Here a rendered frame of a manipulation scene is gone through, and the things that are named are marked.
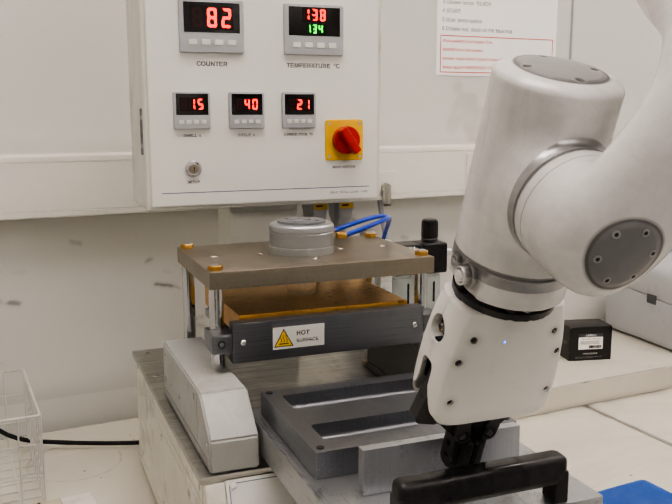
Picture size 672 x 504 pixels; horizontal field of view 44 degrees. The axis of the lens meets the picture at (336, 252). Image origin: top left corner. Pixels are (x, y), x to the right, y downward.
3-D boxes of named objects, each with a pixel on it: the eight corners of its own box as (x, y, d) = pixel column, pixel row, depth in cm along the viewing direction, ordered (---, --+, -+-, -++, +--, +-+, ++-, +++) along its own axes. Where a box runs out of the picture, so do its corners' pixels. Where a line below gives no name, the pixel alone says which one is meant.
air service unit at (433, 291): (363, 319, 123) (363, 220, 121) (449, 310, 129) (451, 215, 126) (377, 327, 119) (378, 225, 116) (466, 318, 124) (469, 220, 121)
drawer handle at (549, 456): (388, 525, 63) (389, 475, 63) (553, 492, 69) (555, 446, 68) (400, 537, 61) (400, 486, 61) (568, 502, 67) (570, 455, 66)
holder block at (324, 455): (260, 414, 86) (260, 390, 86) (432, 390, 93) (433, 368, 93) (315, 480, 71) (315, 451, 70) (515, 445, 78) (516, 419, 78)
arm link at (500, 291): (485, 286, 54) (476, 325, 55) (597, 276, 57) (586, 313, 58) (429, 226, 60) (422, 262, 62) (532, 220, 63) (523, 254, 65)
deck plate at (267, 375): (132, 355, 123) (131, 349, 122) (350, 332, 135) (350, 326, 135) (199, 486, 80) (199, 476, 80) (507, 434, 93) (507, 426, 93)
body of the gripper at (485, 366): (469, 311, 55) (438, 441, 60) (596, 298, 58) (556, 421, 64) (421, 255, 61) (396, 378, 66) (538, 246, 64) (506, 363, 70)
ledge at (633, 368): (343, 383, 163) (343, 361, 162) (657, 333, 199) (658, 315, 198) (425, 437, 136) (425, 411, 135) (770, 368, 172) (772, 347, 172)
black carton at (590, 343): (555, 352, 168) (557, 319, 167) (597, 350, 169) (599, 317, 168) (568, 361, 162) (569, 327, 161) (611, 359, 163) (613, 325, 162)
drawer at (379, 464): (247, 444, 88) (246, 373, 87) (432, 416, 96) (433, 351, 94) (356, 594, 61) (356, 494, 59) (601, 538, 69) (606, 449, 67)
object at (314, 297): (205, 315, 107) (203, 242, 105) (362, 301, 115) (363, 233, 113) (240, 351, 91) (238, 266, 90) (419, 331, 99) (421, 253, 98)
